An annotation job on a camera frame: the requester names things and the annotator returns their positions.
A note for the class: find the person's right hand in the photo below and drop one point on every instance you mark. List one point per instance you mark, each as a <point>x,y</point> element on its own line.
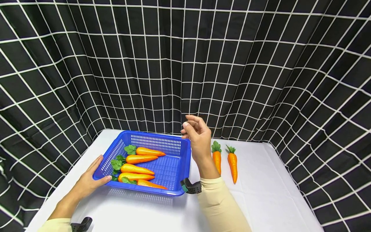
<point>201,141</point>

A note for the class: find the person's left hand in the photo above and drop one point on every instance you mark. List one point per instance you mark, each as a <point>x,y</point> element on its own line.
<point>87,183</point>

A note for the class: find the person's left thumb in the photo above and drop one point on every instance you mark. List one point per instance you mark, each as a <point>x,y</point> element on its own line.
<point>103,181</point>

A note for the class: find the person's left index finger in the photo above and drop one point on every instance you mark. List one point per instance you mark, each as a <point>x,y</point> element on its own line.
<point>96,165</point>

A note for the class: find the person's right fingers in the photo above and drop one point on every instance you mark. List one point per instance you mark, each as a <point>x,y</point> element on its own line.
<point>192,124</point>

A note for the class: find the blue plastic basket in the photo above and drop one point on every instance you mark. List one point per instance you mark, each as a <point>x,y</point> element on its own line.
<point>171,169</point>

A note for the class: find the person's left forearm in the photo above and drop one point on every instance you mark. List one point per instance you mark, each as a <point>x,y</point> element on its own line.
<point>62,211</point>

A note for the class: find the person's right forearm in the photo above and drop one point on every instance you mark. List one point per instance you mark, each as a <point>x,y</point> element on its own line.
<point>220,206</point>

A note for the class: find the orange toy carrot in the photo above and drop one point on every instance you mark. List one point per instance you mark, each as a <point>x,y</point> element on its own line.
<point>150,184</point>
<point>136,177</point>
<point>134,169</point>
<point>149,151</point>
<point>233,166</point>
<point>140,159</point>
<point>217,159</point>

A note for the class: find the black wrist band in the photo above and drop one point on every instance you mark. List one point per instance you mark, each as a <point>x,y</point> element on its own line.
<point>191,187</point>
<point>81,225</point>

